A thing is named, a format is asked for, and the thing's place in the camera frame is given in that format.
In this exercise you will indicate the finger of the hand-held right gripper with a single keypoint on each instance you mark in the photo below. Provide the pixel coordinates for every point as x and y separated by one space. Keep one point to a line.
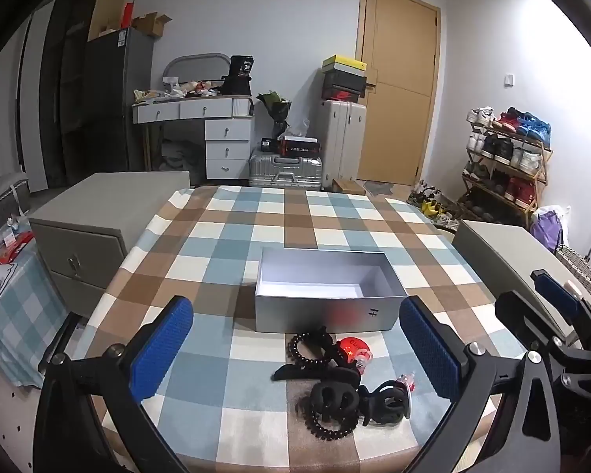
522 320
559 295

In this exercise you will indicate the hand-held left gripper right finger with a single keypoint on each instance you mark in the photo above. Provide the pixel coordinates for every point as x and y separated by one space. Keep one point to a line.
431 354

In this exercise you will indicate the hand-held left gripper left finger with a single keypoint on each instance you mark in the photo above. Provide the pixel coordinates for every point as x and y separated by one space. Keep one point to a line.
160 354

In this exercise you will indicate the red hair clip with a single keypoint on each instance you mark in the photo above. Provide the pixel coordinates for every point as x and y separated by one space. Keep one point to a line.
352 347

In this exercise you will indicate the grey cardboard box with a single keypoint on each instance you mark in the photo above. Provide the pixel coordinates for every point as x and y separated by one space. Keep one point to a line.
315 313

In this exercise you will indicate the wicker basket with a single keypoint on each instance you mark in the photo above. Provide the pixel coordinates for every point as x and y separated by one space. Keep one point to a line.
583 276

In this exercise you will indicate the small red and clear clip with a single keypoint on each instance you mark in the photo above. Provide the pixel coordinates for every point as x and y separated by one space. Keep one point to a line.
408 387

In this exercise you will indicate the black hair claw clip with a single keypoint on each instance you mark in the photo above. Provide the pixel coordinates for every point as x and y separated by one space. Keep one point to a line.
335 396
386 401
340 362

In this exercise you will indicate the purple bag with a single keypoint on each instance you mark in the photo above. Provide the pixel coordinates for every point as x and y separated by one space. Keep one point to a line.
546 231

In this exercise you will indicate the plain grey cabinet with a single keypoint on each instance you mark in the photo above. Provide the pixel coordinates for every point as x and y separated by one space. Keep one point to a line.
502 256

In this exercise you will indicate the flat black bow clip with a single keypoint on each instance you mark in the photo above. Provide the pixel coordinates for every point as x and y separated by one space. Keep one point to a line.
293 372

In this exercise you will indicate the brown blue checked tablecloth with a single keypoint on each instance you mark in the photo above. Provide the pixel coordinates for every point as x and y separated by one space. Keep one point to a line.
226 236

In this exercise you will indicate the wooden shoe rack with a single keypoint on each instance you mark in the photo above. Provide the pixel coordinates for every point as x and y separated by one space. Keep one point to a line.
544 157

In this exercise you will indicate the teal checked cloth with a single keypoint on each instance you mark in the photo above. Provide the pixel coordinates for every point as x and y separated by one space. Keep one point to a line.
19 315

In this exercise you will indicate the pile of loose shoes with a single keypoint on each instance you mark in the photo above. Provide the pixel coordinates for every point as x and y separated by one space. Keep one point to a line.
428 204

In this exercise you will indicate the rows of assorted sneakers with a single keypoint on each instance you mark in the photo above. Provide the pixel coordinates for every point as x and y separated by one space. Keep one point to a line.
509 150

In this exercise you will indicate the grey cabinet with latch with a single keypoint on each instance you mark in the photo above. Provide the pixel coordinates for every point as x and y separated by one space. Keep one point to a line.
93 207

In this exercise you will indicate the grey floor mat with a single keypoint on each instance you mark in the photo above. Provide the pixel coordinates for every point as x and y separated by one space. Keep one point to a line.
378 188

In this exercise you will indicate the small brown cardboard box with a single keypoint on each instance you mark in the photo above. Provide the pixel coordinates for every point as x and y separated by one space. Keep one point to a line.
349 186

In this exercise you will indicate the grey clothes heap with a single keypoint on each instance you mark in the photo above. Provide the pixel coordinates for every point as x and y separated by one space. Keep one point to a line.
175 155

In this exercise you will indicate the silver ribbed suitcase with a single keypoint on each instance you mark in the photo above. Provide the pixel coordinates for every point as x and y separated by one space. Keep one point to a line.
283 172

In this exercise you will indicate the white upright suitcase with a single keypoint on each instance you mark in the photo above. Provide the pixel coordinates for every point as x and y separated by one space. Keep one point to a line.
342 143

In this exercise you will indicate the wooden door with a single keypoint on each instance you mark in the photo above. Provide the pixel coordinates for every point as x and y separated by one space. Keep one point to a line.
399 123

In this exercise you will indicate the white dressing desk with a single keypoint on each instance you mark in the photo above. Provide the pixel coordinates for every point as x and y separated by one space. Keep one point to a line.
226 130

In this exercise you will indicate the small black box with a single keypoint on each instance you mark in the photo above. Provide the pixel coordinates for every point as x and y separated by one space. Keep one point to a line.
270 146

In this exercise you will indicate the dark refrigerator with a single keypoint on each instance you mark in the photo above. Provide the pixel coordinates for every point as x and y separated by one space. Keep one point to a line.
113 103

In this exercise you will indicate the clear plastic bag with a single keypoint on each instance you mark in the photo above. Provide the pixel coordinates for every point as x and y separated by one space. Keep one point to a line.
300 127

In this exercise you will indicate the clutter of small toiletries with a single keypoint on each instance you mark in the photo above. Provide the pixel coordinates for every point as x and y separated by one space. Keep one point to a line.
177 91

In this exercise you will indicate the red and black shoe box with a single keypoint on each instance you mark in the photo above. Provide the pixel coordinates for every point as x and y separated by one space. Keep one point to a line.
342 93

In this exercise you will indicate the dark wrapped flower bouquet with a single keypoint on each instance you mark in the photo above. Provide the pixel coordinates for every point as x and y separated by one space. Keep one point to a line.
276 103

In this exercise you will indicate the dark wardrobe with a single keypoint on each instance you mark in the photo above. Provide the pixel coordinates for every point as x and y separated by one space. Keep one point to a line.
69 83

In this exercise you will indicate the black paper bag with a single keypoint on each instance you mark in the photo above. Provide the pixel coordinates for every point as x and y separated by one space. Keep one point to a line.
239 76

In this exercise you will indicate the grey arched mirror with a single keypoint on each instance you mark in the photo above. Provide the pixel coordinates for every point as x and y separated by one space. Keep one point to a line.
197 66

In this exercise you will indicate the yellow shoe box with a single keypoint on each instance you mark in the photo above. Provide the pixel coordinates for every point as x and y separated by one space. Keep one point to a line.
344 65

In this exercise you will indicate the small red box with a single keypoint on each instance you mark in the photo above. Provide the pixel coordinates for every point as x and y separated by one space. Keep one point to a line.
128 16

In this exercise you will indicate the flat cardboard sheet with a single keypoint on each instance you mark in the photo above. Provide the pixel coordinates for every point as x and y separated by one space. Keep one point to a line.
107 5

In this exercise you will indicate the white light switch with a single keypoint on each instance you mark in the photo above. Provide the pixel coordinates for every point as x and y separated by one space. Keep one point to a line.
509 80

